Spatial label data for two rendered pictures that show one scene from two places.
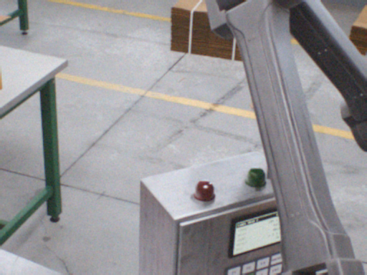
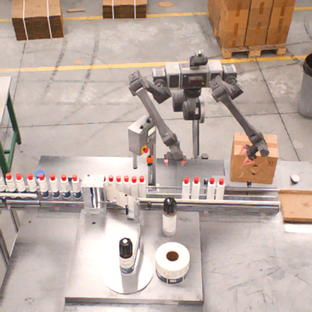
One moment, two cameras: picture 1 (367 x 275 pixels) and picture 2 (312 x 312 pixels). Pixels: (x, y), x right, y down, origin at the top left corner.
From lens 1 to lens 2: 229 cm
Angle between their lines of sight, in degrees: 24
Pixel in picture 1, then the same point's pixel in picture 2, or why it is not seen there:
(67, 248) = (32, 152)
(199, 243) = (143, 136)
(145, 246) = (130, 139)
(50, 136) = (11, 109)
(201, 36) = (31, 30)
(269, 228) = (152, 129)
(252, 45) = (143, 98)
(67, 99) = not seen: outside the picture
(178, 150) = (52, 95)
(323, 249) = (166, 131)
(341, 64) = (153, 90)
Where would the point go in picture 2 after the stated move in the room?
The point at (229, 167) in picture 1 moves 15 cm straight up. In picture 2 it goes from (141, 120) to (141, 100)
